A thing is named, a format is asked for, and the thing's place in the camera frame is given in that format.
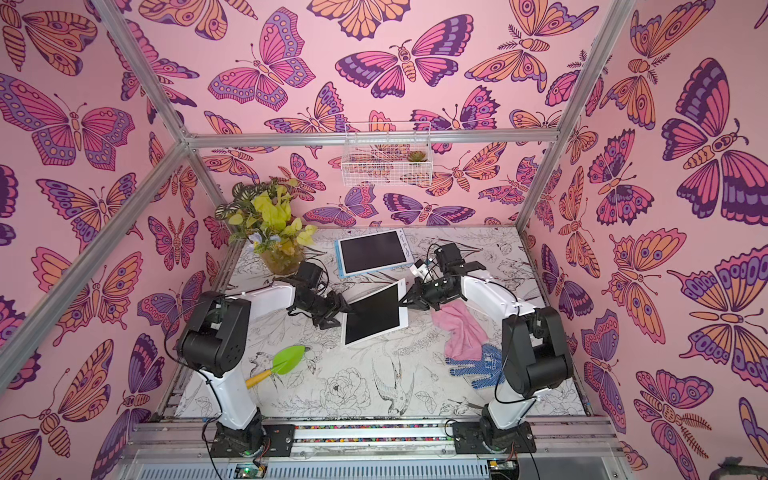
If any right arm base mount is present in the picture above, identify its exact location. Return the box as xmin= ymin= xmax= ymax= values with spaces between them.
xmin=446 ymin=416 xmax=537 ymax=455

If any white wire wall basket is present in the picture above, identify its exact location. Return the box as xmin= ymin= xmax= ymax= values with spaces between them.
xmin=339 ymin=120 xmax=434 ymax=188

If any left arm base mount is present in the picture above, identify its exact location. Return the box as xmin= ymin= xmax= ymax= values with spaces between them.
xmin=211 ymin=414 xmax=296 ymax=459

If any small succulent in basket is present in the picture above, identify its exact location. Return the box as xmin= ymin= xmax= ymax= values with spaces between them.
xmin=407 ymin=150 xmax=427 ymax=163

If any far blue-edged drawing tablet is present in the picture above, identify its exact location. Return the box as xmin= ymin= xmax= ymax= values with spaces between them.
xmin=335 ymin=229 xmax=414 ymax=278

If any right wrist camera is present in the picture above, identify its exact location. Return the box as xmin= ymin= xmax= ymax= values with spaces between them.
xmin=410 ymin=260 xmax=429 ymax=280

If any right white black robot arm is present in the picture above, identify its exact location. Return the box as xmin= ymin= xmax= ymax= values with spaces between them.
xmin=400 ymin=243 xmax=573 ymax=433

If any white drawing tablet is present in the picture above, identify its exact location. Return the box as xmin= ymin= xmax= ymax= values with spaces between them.
xmin=341 ymin=279 xmax=409 ymax=346

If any green trowel yellow handle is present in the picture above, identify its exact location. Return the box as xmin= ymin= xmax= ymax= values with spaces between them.
xmin=245 ymin=345 xmax=306 ymax=389

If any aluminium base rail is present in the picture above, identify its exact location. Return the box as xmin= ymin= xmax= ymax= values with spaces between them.
xmin=113 ymin=417 xmax=634 ymax=479

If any potted plant glass vase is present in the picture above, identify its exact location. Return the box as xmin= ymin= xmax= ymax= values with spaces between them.
xmin=215 ymin=180 xmax=317 ymax=275

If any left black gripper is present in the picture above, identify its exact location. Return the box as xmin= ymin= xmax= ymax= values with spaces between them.
xmin=300 ymin=291 xmax=356 ymax=330

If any pink cloth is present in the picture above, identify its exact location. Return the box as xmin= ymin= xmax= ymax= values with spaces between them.
xmin=431 ymin=300 xmax=489 ymax=361

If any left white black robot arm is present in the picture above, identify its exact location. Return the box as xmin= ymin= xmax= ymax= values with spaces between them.
xmin=177 ymin=261 xmax=351 ymax=431

